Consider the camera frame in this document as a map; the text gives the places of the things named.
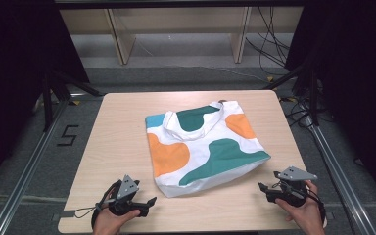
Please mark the yellow tape piece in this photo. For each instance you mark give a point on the yellow tape piece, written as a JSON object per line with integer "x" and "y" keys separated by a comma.
{"x": 270, "y": 79}
{"x": 75, "y": 103}

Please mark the white tote bag colour patches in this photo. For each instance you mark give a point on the white tote bag colour patches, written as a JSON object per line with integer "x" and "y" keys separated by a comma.
{"x": 202, "y": 147}

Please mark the person's right hand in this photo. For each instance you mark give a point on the person's right hand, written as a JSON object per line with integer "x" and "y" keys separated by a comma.
{"x": 306, "y": 217}

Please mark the black curtain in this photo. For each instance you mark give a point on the black curtain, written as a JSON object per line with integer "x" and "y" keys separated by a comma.
{"x": 362, "y": 81}
{"x": 9, "y": 81}

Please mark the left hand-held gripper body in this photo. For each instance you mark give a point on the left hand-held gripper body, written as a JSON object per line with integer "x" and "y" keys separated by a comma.
{"x": 127, "y": 189}

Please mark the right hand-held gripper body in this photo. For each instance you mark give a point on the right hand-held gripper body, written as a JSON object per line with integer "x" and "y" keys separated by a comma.
{"x": 293, "y": 189}

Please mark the person's left hand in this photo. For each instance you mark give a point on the person's left hand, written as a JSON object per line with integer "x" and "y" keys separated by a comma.
{"x": 109, "y": 223}

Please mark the light wooden desk frame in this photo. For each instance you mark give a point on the light wooden desk frame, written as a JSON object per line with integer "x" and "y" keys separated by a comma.
{"x": 124, "y": 42}

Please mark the black metal stand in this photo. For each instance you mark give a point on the black metal stand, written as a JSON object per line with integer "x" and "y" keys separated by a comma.
{"x": 313, "y": 98}
{"x": 47, "y": 104}

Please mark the aluminium floor rail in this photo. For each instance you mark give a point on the aluminium floor rail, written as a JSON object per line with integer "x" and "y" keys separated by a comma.
{"x": 339, "y": 176}
{"x": 26, "y": 176}

